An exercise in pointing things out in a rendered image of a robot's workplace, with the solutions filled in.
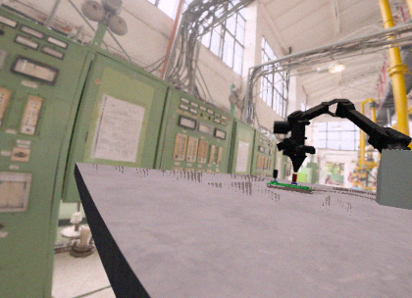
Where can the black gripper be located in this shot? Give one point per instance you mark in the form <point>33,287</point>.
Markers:
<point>297,155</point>

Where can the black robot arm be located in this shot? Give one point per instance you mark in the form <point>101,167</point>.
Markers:
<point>380,137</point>

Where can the green circuit board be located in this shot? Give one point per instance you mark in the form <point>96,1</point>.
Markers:
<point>294,176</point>

